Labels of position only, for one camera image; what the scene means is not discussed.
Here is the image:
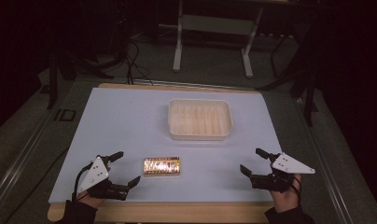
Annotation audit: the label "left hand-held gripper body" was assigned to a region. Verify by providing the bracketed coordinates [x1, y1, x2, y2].
[77, 155, 130, 202]

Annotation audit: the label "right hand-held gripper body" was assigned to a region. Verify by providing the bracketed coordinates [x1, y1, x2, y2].
[250, 151, 316, 192]

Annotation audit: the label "shiny gold snack packet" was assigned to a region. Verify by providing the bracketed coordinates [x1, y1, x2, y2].
[143, 156, 182, 177]

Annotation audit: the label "cream plastic tray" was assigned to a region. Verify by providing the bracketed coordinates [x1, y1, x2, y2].
[167, 98, 234, 142]

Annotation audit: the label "person's left hand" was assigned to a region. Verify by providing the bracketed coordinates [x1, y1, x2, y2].
[78, 190, 107, 209]

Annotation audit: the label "person's right hand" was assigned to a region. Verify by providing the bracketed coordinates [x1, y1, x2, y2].
[270, 174, 302, 215]

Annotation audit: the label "white table mat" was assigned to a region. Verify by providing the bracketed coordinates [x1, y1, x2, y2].
[48, 87, 284, 205]

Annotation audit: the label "black metal stand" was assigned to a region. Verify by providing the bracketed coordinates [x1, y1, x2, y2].
[257, 31, 320, 127]

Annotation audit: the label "white metal stand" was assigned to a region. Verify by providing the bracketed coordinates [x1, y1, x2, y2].
[172, 0, 265, 79]

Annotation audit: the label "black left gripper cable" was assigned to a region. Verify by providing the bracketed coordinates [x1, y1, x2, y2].
[71, 161, 95, 203]

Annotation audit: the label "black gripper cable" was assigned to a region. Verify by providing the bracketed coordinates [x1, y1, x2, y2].
[289, 175, 303, 205]
[71, 161, 95, 203]

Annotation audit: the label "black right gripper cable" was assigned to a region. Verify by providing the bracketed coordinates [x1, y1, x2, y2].
[289, 175, 303, 205]

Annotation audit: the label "aluminium floor rail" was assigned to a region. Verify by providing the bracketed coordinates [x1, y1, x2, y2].
[0, 105, 59, 216]
[293, 97, 356, 224]

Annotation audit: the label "black floor bracket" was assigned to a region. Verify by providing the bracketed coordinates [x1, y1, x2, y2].
[53, 108, 77, 122]

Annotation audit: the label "black floor cables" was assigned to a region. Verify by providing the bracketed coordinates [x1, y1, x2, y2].
[125, 39, 154, 86]

